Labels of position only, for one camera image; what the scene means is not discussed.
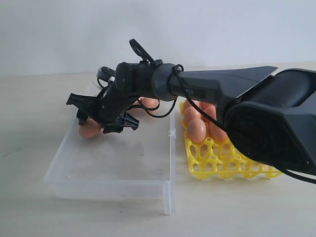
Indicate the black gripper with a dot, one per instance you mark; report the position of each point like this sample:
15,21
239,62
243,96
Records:
108,107

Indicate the clear plastic box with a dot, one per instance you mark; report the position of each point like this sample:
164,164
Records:
135,164

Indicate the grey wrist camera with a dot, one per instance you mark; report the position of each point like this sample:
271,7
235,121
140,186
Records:
105,74

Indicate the brown egg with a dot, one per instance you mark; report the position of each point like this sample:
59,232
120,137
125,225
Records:
149,103
90,129
217,134
188,104
204,105
196,130
211,111
191,113

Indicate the yellow plastic egg tray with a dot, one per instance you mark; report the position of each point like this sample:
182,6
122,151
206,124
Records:
210,158

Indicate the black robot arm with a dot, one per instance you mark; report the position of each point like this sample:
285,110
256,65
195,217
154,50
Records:
269,116

